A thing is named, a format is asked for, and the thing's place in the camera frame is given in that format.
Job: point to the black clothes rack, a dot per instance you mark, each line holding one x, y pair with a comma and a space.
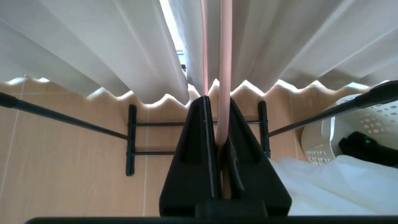
131, 140

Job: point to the pink clothes hanger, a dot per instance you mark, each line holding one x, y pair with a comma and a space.
224, 62

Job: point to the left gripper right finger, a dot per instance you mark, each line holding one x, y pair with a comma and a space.
255, 180

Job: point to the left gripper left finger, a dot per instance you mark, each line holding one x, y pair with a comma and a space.
189, 180

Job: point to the white laundry basket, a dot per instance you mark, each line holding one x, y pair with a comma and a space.
320, 140

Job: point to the black shorts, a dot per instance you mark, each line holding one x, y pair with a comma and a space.
360, 146

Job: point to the white curtain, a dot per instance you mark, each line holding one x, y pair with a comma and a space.
93, 46

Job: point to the white printed T-shirt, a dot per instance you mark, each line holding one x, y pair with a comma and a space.
335, 186

